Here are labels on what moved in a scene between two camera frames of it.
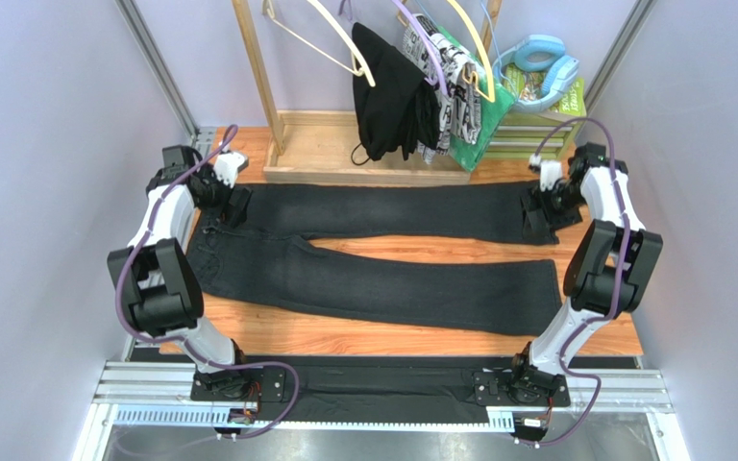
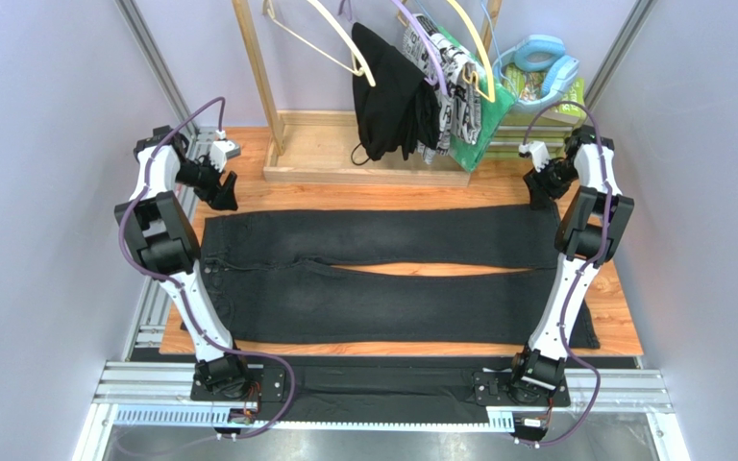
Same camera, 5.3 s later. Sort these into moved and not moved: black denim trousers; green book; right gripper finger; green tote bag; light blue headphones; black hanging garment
Moved: right gripper finger; black denim trousers
Not moved: green tote bag; black hanging garment; light blue headphones; green book
